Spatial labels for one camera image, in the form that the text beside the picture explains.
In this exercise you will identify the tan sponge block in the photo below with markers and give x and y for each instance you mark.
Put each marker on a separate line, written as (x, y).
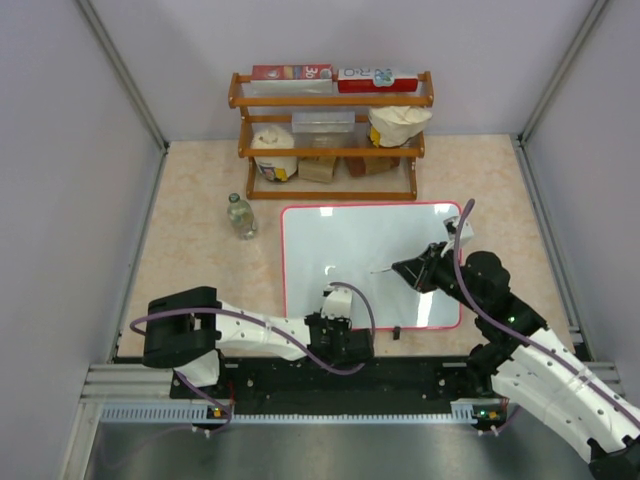
(318, 169)

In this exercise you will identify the wooden two-tier shelf rack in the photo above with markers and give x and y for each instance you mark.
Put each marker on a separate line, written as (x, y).
(340, 145)

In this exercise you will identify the clear plastic box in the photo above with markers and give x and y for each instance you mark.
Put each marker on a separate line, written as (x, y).
(323, 122)

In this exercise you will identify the pink framed whiteboard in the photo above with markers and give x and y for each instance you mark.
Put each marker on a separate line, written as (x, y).
(343, 243)

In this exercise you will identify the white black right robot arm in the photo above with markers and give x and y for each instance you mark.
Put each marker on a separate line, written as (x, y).
(524, 361)

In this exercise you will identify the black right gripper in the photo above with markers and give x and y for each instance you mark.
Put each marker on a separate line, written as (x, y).
(420, 271)

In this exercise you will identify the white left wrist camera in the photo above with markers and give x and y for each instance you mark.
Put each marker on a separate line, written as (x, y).
(337, 302)

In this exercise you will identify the magenta capped whiteboard marker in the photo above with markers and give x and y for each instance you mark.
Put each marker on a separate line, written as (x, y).
(382, 270)

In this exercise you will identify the red white zero box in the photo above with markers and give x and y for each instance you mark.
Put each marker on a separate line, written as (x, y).
(361, 80)

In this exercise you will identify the red white carton box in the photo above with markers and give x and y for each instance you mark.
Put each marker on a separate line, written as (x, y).
(292, 79)

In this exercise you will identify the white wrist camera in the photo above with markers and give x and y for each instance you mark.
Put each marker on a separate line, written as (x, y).
(337, 302)
(455, 230)

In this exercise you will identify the cream cloth bag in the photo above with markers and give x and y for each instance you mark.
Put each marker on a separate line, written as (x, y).
(393, 126)

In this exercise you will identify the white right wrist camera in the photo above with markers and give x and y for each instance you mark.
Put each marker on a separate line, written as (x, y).
(455, 230)

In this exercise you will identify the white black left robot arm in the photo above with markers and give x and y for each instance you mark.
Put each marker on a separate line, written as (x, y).
(188, 332)

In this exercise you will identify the grey cable duct rail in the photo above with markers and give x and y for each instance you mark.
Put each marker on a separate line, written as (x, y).
(459, 413)

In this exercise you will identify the clear glass bottle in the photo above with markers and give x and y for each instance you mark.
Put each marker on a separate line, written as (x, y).
(241, 217)

